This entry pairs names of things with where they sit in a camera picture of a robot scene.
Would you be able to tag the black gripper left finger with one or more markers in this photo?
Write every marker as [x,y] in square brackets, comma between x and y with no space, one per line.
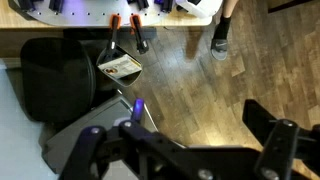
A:
[100,146]

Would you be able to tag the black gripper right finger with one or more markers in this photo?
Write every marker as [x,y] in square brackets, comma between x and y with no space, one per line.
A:
[278,146]

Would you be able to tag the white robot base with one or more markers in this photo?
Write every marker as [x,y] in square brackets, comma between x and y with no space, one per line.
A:
[200,7]

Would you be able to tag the small black waste bin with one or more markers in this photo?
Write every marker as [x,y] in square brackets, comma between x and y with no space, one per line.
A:
[128,78]

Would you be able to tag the black office chair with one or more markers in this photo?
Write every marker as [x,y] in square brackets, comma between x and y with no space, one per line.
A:
[56,80]

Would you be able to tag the printed paper booklet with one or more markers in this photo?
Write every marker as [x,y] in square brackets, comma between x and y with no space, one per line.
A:
[121,66]

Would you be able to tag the grey slide sandal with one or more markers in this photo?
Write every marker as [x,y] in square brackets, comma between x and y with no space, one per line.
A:
[219,48]

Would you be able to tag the orange black bar clamp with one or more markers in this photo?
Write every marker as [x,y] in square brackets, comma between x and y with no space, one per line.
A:
[140,36]
[114,31]

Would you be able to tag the grey metal mounting plate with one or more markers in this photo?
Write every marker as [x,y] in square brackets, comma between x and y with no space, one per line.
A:
[83,15]

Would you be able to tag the person leg with black sock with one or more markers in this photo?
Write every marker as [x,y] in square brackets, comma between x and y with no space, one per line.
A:
[224,25]

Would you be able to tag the light wooden table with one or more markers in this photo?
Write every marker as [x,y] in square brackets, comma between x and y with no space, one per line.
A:
[13,18]

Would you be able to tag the black mounting bracket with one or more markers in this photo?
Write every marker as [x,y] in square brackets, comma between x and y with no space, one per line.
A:
[26,4]
[166,5]
[56,5]
[141,3]

